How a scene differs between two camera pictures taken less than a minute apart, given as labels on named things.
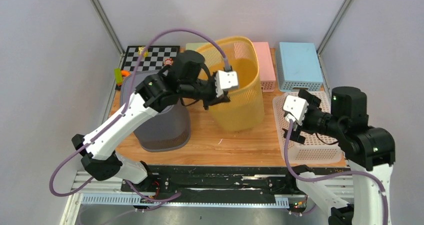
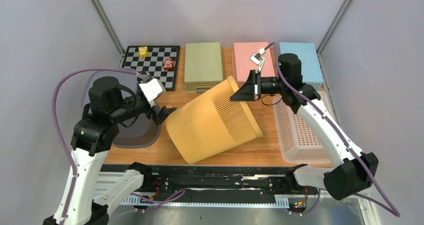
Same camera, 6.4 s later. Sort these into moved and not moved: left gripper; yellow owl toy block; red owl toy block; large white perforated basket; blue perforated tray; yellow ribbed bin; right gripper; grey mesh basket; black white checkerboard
Moved: grey mesh basket; right gripper; yellow ribbed bin; left gripper
Not moved: large white perforated basket; black white checkerboard; red owl toy block; yellow owl toy block; blue perforated tray
